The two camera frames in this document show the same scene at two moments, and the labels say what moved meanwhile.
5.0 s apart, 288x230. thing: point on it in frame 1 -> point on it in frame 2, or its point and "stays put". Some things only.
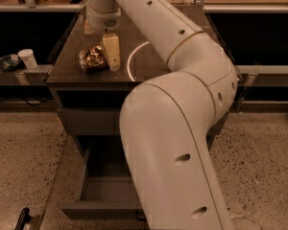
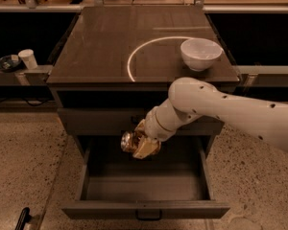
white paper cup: x=27 y=55 stays put
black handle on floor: x=25 y=218 stays put
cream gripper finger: x=87 y=30 -> x=140 y=126
